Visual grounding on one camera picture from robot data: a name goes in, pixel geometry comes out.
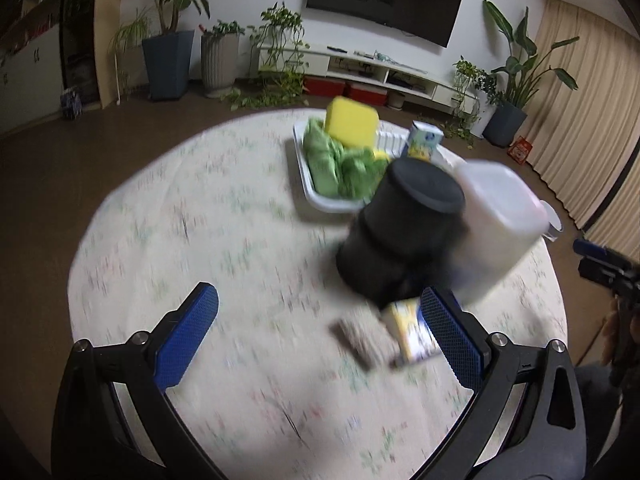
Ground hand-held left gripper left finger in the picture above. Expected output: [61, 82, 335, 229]
[50, 281, 221, 480]

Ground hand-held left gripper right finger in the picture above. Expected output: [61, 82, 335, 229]
[410, 286, 588, 480]

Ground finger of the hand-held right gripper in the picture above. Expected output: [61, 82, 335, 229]
[572, 238, 610, 262]
[577, 257, 626, 285]

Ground yellow white small box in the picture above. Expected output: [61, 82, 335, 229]
[381, 297, 445, 367]

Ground brown snack bar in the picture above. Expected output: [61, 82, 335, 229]
[330, 317, 397, 373]

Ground blue tissue packet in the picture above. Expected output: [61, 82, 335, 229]
[406, 121, 445, 162]

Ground white plastic tray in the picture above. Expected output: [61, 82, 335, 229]
[292, 119, 463, 212]

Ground green cloth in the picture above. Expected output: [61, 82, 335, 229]
[303, 117, 391, 200]

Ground yellow sponge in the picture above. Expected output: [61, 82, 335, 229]
[324, 96, 379, 150]

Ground person's right hand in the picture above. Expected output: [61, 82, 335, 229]
[601, 310, 624, 367]

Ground small white container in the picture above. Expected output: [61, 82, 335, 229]
[540, 200, 566, 242]

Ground translucent plastic container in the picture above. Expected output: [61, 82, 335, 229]
[447, 159, 548, 306]

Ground person's dark trousers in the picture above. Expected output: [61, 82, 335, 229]
[572, 360, 626, 466]

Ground black cylindrical container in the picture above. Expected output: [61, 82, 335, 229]
[335, 157, 468, 308]

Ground red paper box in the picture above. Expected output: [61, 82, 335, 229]
[507, 137, 533, 163]

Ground beige curtain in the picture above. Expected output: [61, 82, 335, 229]
[527, 0, 640, 251]

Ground large-leaved plant in dark pot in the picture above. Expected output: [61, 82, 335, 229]
[482, 0, 581, 148]

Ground small-leaved trailing potted plant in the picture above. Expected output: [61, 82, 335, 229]
[440, 57, 503, 148]

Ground red storage box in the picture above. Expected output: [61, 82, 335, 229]
[304, 76, 347, 98]
[347, 82, 388, 107]

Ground tall plant in dark pot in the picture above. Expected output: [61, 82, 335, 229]
[141, 0, 211, 102]

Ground plant in grey ribbed pot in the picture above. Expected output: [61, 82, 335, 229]
[200, 19, 247, 98]

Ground white television cabinet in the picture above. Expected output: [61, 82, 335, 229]
[257, 42, 481, 116]

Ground wooden panel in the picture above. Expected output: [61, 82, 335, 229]
[95, 0, 131, 108]

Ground thin grassy potted plant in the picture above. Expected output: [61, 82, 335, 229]
[107, 7, 153, 106]

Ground dark display cabinet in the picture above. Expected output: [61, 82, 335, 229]
[60, 0, 101, 106]

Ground trailing leafy plant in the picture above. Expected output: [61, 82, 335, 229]
[222, 2, 311, 110]

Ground white wall cabinets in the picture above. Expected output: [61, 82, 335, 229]
[0, 10, 68, 136]

